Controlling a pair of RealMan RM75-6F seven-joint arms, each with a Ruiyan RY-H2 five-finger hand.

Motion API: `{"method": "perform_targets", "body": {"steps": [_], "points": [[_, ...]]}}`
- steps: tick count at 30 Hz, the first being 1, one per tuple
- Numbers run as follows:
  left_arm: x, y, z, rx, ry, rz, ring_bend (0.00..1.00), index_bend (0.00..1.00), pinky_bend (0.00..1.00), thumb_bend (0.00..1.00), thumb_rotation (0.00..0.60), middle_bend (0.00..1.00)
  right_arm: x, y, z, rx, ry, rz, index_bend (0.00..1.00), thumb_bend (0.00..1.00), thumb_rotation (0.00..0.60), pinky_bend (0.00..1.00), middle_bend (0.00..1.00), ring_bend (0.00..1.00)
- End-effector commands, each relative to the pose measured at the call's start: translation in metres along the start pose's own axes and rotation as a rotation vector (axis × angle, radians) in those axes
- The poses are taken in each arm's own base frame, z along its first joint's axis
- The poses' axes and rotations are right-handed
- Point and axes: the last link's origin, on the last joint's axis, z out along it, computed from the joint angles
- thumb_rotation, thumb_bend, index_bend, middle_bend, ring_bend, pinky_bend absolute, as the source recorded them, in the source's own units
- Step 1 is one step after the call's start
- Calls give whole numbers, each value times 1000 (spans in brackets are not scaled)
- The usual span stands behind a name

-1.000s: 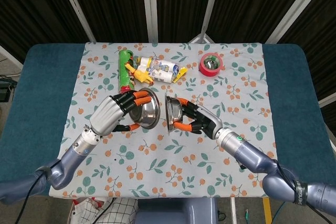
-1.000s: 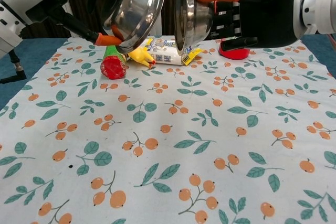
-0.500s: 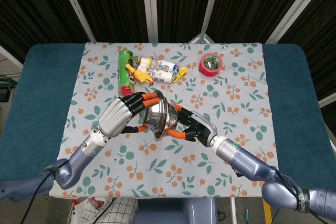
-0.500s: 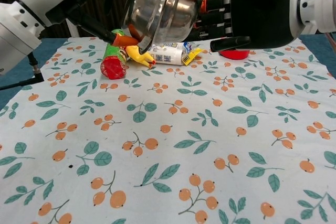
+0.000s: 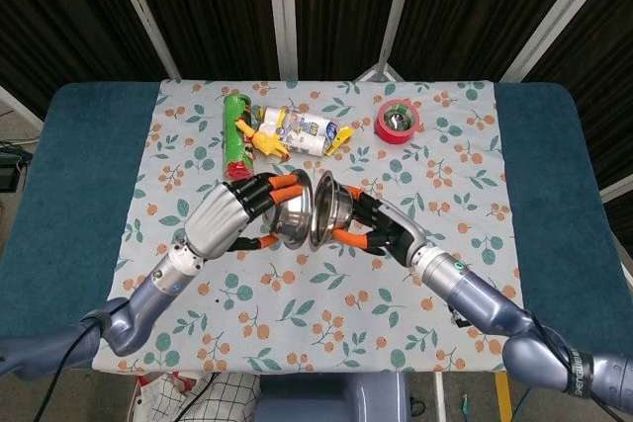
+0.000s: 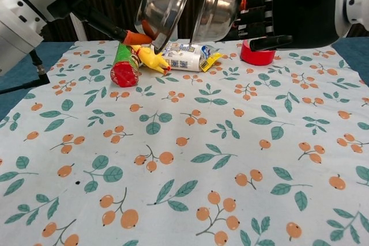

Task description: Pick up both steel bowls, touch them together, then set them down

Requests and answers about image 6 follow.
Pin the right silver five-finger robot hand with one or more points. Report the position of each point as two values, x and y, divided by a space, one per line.
302 12

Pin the steel bowl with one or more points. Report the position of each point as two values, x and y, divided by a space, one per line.
219 7
164 4

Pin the floral tablecloth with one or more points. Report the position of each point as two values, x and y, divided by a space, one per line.
173 142

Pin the red tape roll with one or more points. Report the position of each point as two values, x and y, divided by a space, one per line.
256 57

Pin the green chips can red lid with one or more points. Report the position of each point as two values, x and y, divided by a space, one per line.
125 70

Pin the yellow rubber chicken toy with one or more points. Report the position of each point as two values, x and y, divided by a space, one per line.
151 60

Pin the white rolls in plastic pack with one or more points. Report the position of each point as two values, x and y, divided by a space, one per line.
184 60

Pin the white partition frame post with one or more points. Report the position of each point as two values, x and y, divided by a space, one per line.
78 28

